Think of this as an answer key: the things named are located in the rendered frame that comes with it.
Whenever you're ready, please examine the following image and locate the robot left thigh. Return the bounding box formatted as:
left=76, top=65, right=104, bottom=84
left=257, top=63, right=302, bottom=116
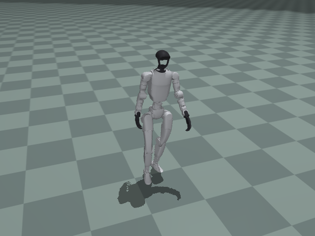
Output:
left=156, top=110, right=173, bottom=146

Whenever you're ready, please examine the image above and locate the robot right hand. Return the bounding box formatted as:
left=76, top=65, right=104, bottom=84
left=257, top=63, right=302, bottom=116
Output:
left=134, top=112, right=142, bottom=129

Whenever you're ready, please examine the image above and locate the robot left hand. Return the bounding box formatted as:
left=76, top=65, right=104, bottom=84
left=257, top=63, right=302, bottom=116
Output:
left=184, top=111, right=191, bottom=131

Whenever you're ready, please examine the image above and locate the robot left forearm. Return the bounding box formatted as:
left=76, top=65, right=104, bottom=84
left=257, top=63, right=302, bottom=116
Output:
left=177, top=96, right=188, bottom=116

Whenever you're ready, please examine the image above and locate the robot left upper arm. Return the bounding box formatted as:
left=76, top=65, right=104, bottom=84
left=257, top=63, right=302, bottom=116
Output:
left=171, top=71, right=183, bottom=99

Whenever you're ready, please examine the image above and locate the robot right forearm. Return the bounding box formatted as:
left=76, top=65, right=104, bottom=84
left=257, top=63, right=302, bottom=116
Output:
left=134, top=92, right=144, bottom=115

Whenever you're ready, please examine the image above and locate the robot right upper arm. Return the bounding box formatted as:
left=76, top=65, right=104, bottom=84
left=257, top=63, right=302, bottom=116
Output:
left=140, top=72, right=152, bottom=99

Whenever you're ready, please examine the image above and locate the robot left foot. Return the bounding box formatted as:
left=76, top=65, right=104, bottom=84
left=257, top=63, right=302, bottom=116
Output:
left=151, top=161, right=163, bottom=173

